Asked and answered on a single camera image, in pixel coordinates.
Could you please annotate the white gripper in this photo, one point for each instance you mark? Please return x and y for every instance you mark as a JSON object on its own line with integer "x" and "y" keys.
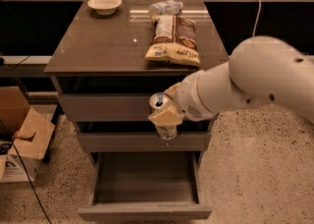
{"x": 190, "y": 99}

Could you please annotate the silver blue redbull can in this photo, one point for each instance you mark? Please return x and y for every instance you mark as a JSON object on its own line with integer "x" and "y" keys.
{"x": 157, "y": 101}

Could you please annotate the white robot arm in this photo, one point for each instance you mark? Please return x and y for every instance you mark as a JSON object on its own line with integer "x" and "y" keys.
{"x": 261, "y": 70}

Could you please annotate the grey middle drawer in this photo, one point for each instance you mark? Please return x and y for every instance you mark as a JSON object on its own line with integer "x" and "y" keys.
{"x": 142, "y": 142}

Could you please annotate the grey drawer cabinet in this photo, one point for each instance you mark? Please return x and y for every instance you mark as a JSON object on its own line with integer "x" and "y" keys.
{"x": 106, "y": 55}

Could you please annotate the grey open bottom drawer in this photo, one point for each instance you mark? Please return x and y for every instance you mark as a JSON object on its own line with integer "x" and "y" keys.
{"x": 134, "y": 186}

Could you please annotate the grey top drawer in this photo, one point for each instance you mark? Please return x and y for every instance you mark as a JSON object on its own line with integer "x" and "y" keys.
{"x": 105, "y": 107}

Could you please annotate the brown yellow chip bag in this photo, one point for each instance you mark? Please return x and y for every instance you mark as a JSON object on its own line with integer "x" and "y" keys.
{"x": 174, "y": 41}

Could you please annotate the white paper bowl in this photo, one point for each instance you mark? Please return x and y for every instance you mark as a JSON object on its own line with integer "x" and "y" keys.
{"x": 104, "y": 7}

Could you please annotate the open cardboard box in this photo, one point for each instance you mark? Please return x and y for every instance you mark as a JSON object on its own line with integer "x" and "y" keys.
{"x": 25, "y": 136}

